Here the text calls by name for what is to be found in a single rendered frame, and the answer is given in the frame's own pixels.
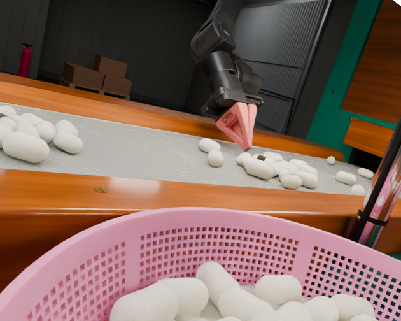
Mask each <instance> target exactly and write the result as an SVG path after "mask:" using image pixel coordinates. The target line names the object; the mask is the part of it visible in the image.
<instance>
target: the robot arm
mask: <svg viewBox="0 0 401 321"><path fill-rule="evenodd" d="M243 3H244V0H218V1H217V3H216V5H215V7H214V8H213V10H212V12H211V14H210V16H209V18H208V19H207V20H206V21H205V23H204V24H203V25H202V27H201V29H200V31H199V32H198V33H197V34H195V36H194V37H193V40H192V41H191V47H192V50H191V53H192V58H193V61H195V64H196V65H197V66H199V67H201V68H203V69H204V72H205V74H206V78H207V80H208V84H209V87H210V89H211V93H212V96H211V97H210V98H209V100H208V101H207V102H206V103H205V104H204V106H203V107H202V108H201V112H202V115H203V116H204V115H205V114H209V115H216V116H219V117H218V118H217V119H216V120H215V122H216V126H217V128H219V129H220V130H221V131H223V132H224V133H225V134H226V135H227V136H228V137H230V138H231V139H232V140H234V141H235V142H236V143H237V144H238V145H239V146H240V147H241V148H242V149H243V150H244V151H245V152H247V151H248V150H249V149H250V148H251V147H252V137H253V126H254V123H255V117H256V114H257V109H259V108H260V107H261V106H262V105H263V104H264V103H263V101H262V98H261V97H258V96H256V94H257V93H258V91H259V90H260V86H261V79H260V77H259V76H258V75H257V74H256V73H254V72H253V70H252V68H251V66H250V65H248V64H247V63H245V62H244V61H242V60H241V59H240V58H241V57H240V55H239V54H238V53H235V52H234V51H233V50H234V49H235V48H236V44H235V41H234V39H235V36H236V34H235V31H236V28H235V25H236V22H237V19H238V16H239V14H240V11H241V8H242V6H243ZM240 128H241V129H242V132H243V136H242V134H241V132H240Z"/></svg>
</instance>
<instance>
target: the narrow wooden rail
mask: <svg viewBox="0 0 401 321"><path fill-rule="evenodd" d="M365 197H366V196H357V195H348V194H331V193H322V192H306V191H297V190H281V189H265V188H256V187H239V186H230V185H214V184H205V183H188V182H172V181H163V180H147V179H138V178H121V177H112V176H96V175H80V174H71V173H54V172H46V171H29V170H20V169H4V168H0V293H1V292H2V291H3V290H4V289H5V288H6V287H7V286H8V285H9V284H10V283H11V282H12V281H13V280H14V279H15V278H16V277H17V276H18V275H19V274H21V273H22V272H23V271H24V270H25V269H26V268H28V267H29V266H30V265H31V264H32V263H34V262H35V261H36V260H38V259H39V258H40V257H41V256H42V255H44V254H45V253H47V252H48V251H50V250H51V249H53V248H54V247H56V246H57V245H59V244H60V243H62V242H63V241H65V240H67V239H69V238H71V237H72V236H74V235H76V234H78V233H80V232H82V231H84V230H86V229H89V228H91V227H93V226H95V225H98V224H101V223H103V222H106V221H108V220H112V219H114V218H118V217H122V216H125V215H130V214H133V213H138V212H142V211H148V210H157V209H162V208H179V207H205V208H223V209H230V210H239V211H247V212H252V213H258V214H262V215H268V216H272V217H277V218H282V219H285V220H289V221H292V222H296V223H299V224H304V225H307V226H310V227H313V228H316V229H320V230H322V231H326V232H329V233H332V234H334V235H337V236H340V237H343V238H346V239H347V238H348V236H349V234H350V232H351V229H352V227H353V224H354V222H355V220H356V218H357V216H358V215H357V213H358V210H359V209H360V208H361V207H362V204H363V202H364V199H365ZM374 250H377V251H378V252H381V253H383V254H389V253H399V252H401V199H399V198H397V201H396V203H395V205H394V207H393V209H392V211H391V213H390V216H389V218H388V224H387V226H385V227H384V229H383V231H382V233H381V235H380V237H379V240H378V242H377V244H376V246H375V249H374Z"/></svg>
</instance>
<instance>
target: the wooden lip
mask: <svg viewBox="0 0 401 321"><path fill-rule="evenodd" d="M393 133H394V129H392V128H389V127H385V126H382V125H378V124H374V123H371V122H367V121H364V120H358V119H355V118H353V119H352V121H351V123H350V125H349V128H348V131H347V133H346V136H345V138H344V141H343V143H344V144H345V145H348V146H352V147H354V148H357V149H359V150H362V151H364V152H368V153H371V154H373V155H376V156H378V157H381V158H383V155H384V153H385V151H386V149H387V146H388V144H389V142H390V139H391V137H392V135H393Z"/></svg>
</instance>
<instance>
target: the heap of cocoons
mask: <svg viewBox="0 0 401 321"><path fill-rule="evenodd" d="M238 283H239V282H237V281H236V280H235V279H233V277H232V276H231V275H230V274H229V273H228V272H227V271H226V270H225V269H224V268H223V267H222V266H221V265H220V264H219V263H217V262H213V261H209V262H205V263H203V264H201V265H200V266H199V268H198V270H197V274H196V278H164V279H161V280H159V281H157V283H154V284H152V285H150V286H148V287H146V288H144V289H141V290H138V291H136V292H133V293H131V294H127V295H126V296H123V297H121V298H120V299H119V300H118V301H117V302H116V303H115V304H114V306H113V307H112V310H111V313H110V318H109V321H378V320H376V319H375V313H374V309H373V307H372V305H371V304H370V303H369V302H368V301H367V300H366V299H364V298H362V297H355V296H350V295H347V294H336V295H334V296H332V297H331V298H328V297H325V296H316V297H314V298H313V299H311V300H308V299H306V298H303V297H304V296H302V295H301V294H302V287H301V285H300V283H299V281H298V279H296V278H295V277H294V276H292V275H266V276H263V277H261V278H260V279H259V280H258V281H257V284H256V283H254V285H256V286H254V285H244V286H242V285H240V284H238ZM301 296H302V297H301Z"/></svg>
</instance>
